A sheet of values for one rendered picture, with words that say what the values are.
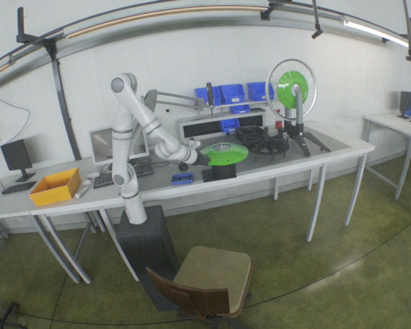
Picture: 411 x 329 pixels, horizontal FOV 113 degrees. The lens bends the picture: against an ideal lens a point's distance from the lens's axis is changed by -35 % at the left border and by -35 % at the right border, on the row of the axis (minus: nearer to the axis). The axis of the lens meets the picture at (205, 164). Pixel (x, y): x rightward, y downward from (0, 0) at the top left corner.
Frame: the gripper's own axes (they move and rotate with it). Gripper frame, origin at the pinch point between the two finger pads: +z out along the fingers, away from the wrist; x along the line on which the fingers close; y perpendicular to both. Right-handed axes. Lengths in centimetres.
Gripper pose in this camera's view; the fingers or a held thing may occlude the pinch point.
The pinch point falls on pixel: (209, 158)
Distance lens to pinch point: 112.4
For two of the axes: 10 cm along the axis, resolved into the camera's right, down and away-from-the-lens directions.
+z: 5.0, 1.8, 8.5
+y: -2.1, 9.8, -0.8
